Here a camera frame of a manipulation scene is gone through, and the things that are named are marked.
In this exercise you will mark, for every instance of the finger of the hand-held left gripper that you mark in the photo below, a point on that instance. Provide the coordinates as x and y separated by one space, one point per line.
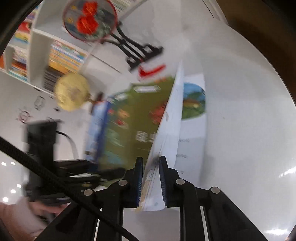
76 170

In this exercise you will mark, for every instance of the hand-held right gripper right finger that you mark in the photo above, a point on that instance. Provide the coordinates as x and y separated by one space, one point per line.
163 183

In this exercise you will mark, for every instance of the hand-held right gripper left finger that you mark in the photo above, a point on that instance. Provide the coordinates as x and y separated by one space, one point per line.
139 183

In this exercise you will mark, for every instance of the white thin book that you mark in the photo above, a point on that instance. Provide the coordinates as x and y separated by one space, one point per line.
166 139

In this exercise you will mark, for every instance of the row of shelved colourful books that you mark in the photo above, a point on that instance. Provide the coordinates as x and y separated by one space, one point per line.
67 55

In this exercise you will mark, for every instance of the blue thin book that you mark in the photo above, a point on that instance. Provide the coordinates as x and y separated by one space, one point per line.
94 134

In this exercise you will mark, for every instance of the yellow globe with brown base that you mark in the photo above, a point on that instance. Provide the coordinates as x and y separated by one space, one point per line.
71 92

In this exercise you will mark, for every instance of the olive green book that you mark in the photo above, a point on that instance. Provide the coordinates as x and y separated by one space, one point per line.
138 115

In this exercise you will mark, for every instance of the white bookshelf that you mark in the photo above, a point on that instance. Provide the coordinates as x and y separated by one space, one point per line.
38 48

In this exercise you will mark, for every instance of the red tassel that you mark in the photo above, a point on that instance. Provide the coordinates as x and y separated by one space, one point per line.
150 70

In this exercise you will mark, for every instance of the black carved fan stand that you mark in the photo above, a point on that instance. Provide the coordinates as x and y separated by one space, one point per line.
136 49

